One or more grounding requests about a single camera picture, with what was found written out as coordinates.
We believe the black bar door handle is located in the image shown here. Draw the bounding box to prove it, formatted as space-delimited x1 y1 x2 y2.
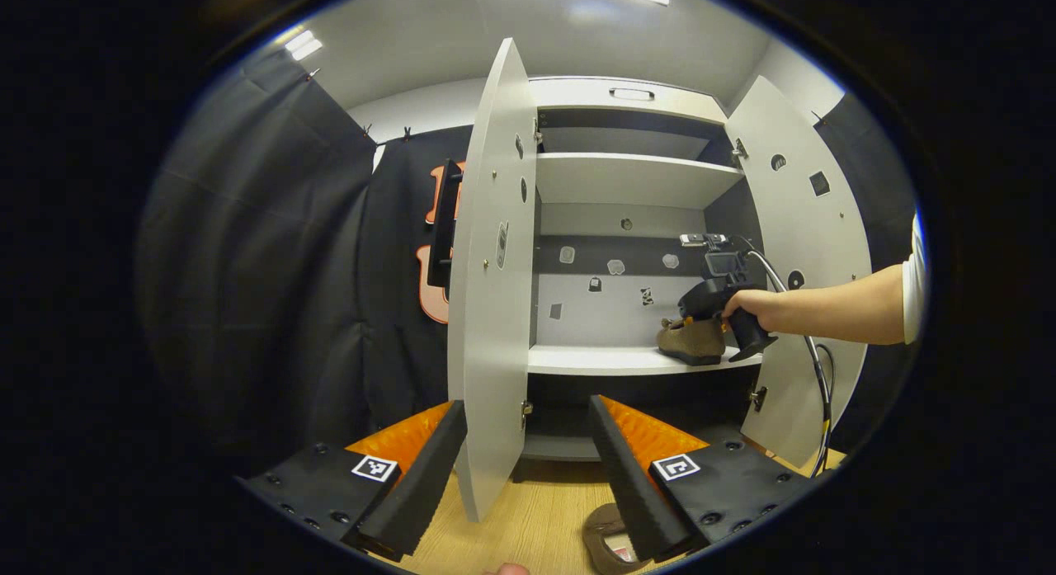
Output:
427 158 463 289

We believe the brown fuzzy shoe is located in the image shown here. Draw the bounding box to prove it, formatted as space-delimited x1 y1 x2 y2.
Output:
656 315 728 367
582 502 640 575

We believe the ceiling light strip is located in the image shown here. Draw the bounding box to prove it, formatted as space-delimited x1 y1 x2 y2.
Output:
284 29 325 62

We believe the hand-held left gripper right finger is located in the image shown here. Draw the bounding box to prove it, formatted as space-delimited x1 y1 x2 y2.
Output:
588 395 818 563

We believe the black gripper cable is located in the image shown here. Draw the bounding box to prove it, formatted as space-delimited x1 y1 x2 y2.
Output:
738 237 836 478

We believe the black backdrop cloth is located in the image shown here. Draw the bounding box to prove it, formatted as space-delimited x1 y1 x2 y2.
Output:
136 51 918 477

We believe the white shirt sleeve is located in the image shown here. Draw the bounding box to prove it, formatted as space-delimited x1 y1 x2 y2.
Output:
901 216 926 345

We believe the white cabinet drawer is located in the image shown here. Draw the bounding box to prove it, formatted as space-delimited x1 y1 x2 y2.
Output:
528 76 728 124

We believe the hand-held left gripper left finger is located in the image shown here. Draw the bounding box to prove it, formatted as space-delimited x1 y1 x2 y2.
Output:
235 400 469 563

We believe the white cabinet door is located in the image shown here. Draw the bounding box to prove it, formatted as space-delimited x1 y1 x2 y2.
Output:
446 37 540 524
724 74 874 470

